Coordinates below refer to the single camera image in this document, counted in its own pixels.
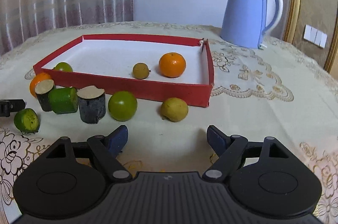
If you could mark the cream embroidered tablecloth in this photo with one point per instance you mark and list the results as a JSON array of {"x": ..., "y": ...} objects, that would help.
[{"x": 276, "y": 91}]

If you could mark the small brown longan fruit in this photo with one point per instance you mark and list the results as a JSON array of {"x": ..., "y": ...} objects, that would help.
[{"x": 140, "y": 71}]

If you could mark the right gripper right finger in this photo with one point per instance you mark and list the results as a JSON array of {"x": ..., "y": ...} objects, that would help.
[{"x": 229, "y": 150}]

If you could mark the green lime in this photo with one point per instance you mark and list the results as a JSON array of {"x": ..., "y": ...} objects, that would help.
[{"x": 122, "y": 105}]

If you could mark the red shallow box tray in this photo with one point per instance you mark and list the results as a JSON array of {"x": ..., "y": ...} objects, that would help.
[{"x": 107, "y": 60}]

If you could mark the large orange mandarin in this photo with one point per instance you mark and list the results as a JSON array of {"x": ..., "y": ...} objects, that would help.
[{"x": 172, "y": 65}]

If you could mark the gold wall frame moulding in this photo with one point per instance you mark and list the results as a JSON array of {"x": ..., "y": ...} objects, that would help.
[{"x": 322, "y": 15}]

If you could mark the small orange mandarin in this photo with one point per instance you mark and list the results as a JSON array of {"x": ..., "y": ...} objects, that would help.
[{"x": 38, "y": 78}]

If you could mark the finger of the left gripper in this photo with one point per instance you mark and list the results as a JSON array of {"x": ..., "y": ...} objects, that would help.
[{"x": 11, "y": 106}]

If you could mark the dark log piece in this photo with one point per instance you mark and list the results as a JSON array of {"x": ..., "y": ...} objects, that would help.
[
  {"x": 91, "y": 101},
  {"x": 42, "y": 90}
]

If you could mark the green tomato-like fruit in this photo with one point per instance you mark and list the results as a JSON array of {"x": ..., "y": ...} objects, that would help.
[{"x": 63, "y": 66}]

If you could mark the yellow-green round fruit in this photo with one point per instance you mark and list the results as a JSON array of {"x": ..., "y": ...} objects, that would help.
[{"x": 174, "y": 109}]

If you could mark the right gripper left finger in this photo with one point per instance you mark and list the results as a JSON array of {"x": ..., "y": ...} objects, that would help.
[{"x": 103, "y": 152}]

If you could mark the dark green avocado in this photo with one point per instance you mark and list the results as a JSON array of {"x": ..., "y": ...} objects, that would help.
[{"x": 27, "y": 121}]

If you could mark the light blue electric kettle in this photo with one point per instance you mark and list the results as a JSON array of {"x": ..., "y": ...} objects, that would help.
[{"x": 245, "y": 24}]

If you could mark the white wall switch panel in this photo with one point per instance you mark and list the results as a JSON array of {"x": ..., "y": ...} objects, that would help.
[{"x": 315, "y": 36}]

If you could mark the green cucumber piece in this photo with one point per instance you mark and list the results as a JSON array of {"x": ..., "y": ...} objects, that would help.
[{"x": 63, "y": 100}]

